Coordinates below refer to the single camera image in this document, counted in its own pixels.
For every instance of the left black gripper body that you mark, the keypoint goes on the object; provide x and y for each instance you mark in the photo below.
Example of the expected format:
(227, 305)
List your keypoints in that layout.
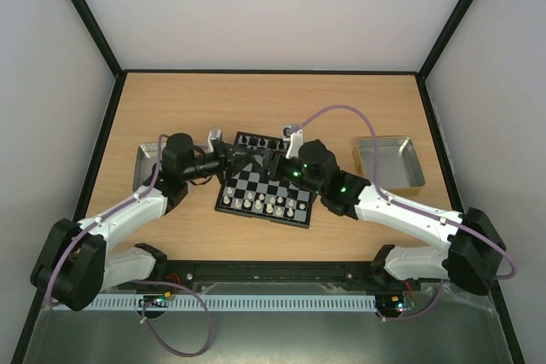
(207, 165)

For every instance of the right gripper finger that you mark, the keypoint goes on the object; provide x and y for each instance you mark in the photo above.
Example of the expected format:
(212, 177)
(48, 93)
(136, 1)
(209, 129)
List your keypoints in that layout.
(249, 152)
(261, 165)

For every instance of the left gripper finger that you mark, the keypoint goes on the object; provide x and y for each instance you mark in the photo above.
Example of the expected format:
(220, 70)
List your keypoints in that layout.
(235, 166)
(236, 152)

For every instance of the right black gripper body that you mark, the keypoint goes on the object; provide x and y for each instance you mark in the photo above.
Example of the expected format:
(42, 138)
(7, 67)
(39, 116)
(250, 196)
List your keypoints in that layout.
(282, 166)

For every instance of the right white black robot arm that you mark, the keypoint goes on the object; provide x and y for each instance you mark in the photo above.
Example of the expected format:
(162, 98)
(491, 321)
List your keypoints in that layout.
(464, 248)

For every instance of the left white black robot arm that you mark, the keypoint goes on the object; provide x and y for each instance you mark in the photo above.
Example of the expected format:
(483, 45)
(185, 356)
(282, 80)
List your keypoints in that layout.
(76, 262)

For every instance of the folding magnetic chess board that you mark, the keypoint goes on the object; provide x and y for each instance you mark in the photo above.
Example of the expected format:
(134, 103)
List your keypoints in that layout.
(247, 181)

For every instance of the silver embossed metal tin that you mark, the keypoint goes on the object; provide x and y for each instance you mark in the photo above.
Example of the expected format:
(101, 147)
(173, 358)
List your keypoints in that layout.
(146, 157)

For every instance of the gold sided metal tin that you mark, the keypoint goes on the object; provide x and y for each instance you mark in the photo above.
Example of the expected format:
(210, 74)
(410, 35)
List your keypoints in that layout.
(400, 169)

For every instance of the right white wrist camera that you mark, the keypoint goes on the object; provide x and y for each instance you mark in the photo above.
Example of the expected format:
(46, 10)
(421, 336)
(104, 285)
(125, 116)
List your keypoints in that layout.
(293, 136)

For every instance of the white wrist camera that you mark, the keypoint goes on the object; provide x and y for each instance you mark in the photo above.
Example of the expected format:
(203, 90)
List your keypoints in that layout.
(293, 136)
(215, 141)

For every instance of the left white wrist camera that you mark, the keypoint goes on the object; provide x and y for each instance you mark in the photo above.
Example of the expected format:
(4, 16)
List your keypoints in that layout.
(215, 141)

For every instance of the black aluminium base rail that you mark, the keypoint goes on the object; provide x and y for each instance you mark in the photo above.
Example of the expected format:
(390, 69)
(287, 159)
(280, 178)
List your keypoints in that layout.
(352, 276)

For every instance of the light blue slotted cable duct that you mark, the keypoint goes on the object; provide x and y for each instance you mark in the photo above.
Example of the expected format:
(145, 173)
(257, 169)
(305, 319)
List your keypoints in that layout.
(236, 303)

